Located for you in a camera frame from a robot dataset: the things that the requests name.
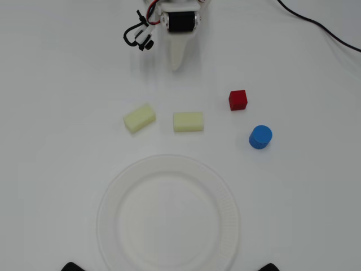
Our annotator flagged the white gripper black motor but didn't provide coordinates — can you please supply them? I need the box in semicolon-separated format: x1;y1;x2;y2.
160;0;202;72

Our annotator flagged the red cube block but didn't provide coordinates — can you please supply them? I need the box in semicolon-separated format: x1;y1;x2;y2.
228;90;248;111

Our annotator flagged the pale yellow foam block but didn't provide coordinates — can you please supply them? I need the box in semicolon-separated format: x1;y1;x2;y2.
122;102;157;134
173;111;204;133

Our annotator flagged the blue ribbed cylinder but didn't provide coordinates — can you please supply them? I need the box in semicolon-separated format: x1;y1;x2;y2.
248;125;274;150

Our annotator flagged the white paper plate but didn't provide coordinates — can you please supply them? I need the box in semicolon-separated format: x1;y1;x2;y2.
95;154;242;271

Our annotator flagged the small white wrist camera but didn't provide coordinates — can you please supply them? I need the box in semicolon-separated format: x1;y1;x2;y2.
134;23;155;52

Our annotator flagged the red white black servo wire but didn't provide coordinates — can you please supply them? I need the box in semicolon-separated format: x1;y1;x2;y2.
145;0;162;27

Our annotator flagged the black camera cable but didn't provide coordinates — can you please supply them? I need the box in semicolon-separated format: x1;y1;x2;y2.
122;9;148;47

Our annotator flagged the long black cable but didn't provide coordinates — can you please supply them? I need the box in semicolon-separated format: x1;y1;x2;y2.
276;0;361;53

